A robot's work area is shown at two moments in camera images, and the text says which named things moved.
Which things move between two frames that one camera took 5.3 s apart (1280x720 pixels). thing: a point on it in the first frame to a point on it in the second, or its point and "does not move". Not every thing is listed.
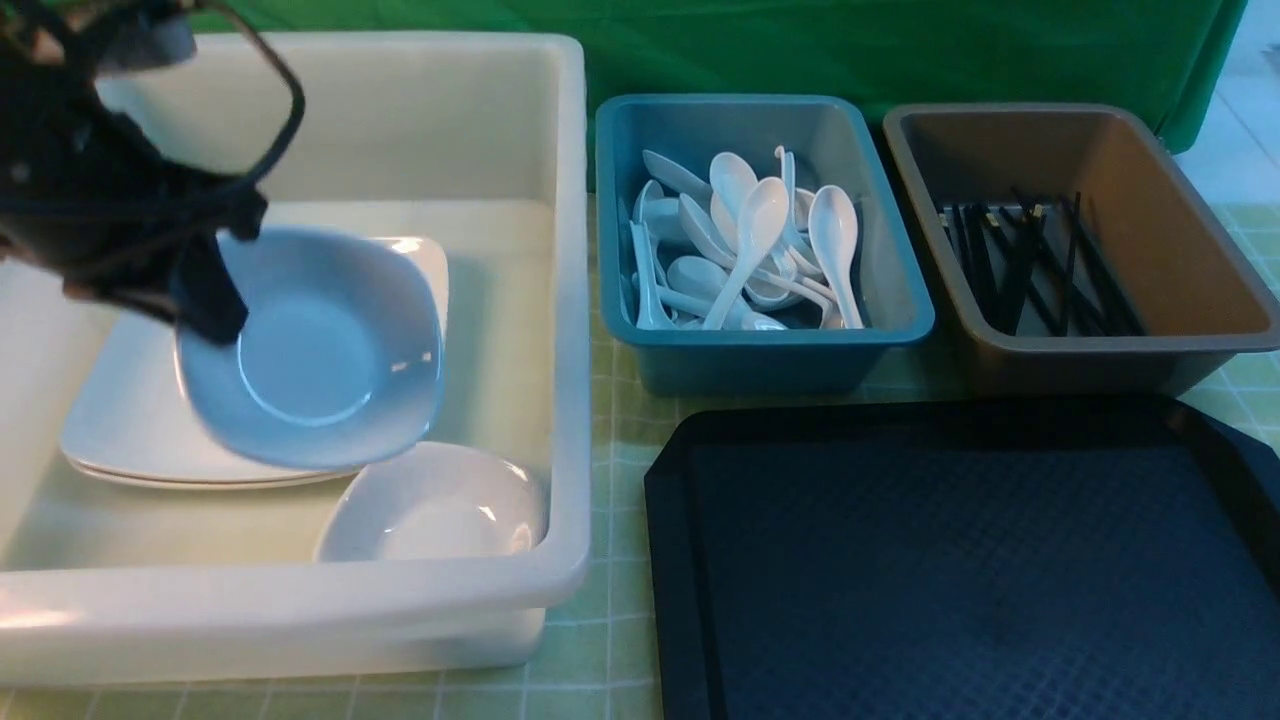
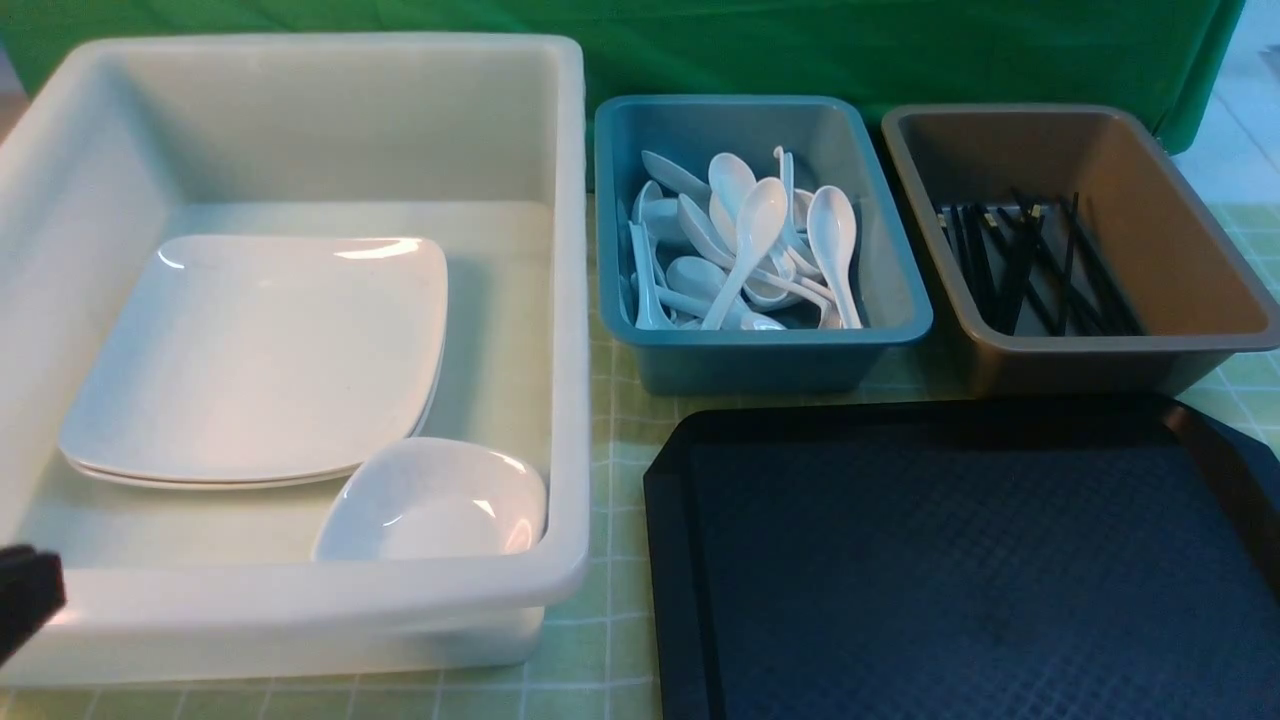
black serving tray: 1115,561 does not move
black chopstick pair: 1065,318 does not move
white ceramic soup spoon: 763,209 does not move
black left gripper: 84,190 to 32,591
